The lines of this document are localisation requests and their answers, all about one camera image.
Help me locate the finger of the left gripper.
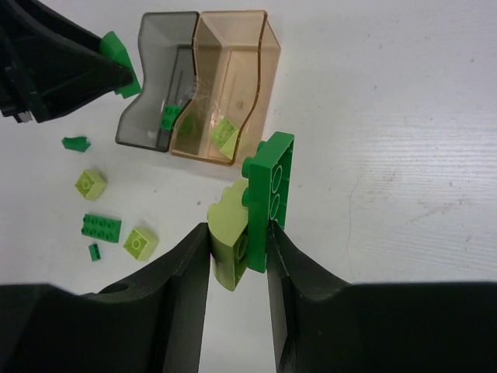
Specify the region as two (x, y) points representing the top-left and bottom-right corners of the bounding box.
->
(1, 1), (133, 123)

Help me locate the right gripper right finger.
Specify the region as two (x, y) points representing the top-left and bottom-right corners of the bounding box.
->
(266, 223), (496, 372)

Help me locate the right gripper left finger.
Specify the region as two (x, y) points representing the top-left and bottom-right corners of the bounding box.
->
(1, 223), (210, 372)

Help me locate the dark green curved lego brick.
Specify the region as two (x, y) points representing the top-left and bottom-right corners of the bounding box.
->
(99, 31), (141, 99)

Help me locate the small dark green lego piece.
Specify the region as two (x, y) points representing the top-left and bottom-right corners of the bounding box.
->
(161, 105), (182, 131)

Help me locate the green and lime lego stack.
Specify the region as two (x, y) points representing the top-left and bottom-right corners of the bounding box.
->
(242, 131), (294, 273)

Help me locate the lime curved lego brick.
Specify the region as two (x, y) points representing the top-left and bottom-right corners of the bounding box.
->
(210, 117), (239, 159)

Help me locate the lime lego brick right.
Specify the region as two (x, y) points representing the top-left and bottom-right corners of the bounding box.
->
(123, 226), (158, 261)

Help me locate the tiny dark green lego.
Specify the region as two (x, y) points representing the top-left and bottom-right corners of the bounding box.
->
(61, 136), (91, 153)

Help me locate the dark green flat lego plate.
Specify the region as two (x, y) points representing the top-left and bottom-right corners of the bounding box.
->
(81, 214), (122, 243)

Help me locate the grey transparent container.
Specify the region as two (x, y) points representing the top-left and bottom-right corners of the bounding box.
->
(115, 11), (200, 152)

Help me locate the lime lego brick left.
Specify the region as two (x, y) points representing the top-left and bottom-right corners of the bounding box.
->
(75, 169), (106, 200)

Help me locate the orange transparent container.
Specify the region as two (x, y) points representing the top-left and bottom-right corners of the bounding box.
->
(170, 10), (281, 166)

